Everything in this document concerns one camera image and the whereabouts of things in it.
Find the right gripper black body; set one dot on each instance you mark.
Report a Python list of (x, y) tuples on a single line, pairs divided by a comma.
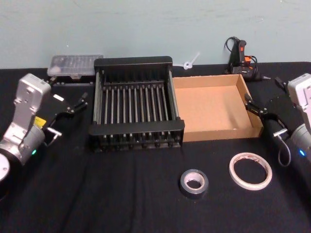
[(278, 106)]

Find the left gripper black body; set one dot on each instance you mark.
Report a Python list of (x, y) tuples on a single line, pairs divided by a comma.
[(57, 105)]

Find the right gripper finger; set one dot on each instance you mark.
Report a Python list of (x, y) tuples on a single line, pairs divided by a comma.
[(253, 106), (280, 82)]

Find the white tape roll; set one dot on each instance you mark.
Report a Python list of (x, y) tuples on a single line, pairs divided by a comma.
[(250, 186)]

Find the silver tape roll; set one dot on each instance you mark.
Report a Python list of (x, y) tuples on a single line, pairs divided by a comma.
[(185, 189)]

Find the clear plastic case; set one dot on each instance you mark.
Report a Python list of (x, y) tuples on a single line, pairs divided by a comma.
[(73, 64)]

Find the shallow brown cardboard tray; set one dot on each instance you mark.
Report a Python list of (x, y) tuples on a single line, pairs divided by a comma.
[(209, 109)]

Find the black rack with steel bars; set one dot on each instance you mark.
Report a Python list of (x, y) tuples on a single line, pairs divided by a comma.
[(136, 128)]

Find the white three-armed plastic piece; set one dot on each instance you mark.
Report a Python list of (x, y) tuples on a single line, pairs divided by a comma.
[(187, 65)]

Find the black table cloth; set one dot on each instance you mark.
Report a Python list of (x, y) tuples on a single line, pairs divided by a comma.
[(121, 194)]

